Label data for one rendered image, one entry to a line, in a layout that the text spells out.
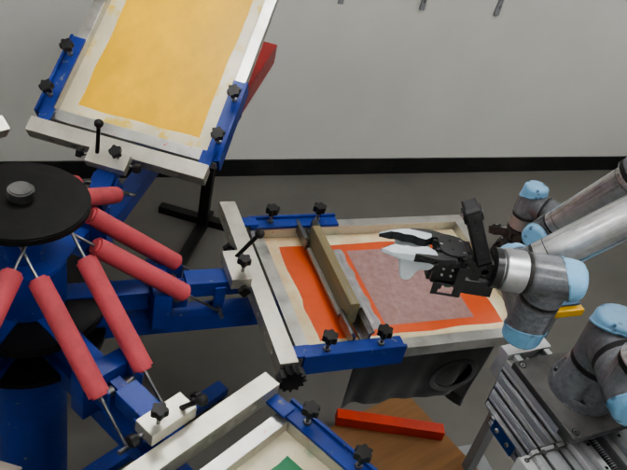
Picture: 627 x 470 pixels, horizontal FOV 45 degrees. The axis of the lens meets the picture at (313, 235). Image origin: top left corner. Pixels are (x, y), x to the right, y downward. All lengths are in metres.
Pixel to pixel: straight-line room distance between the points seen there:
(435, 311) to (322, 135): 2.30
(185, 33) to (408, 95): 2.12
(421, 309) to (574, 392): 0.70
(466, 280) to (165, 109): 1.44
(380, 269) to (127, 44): 1.13
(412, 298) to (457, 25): 2.41
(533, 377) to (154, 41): 1.64
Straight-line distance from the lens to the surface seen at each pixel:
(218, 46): 2.62
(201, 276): 2.08
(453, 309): 2.34
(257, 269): 2.13
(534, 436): 1.87
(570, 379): 1.73
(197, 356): 3.29
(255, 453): 1.81
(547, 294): 1.35
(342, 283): 2.13
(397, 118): 4.57
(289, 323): 2.07
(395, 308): 2.26
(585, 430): 1.73
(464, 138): 4.89
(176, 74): 2.57
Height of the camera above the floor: 2.41
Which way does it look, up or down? 36 degrees down
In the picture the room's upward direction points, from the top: 14 degrees clockwise
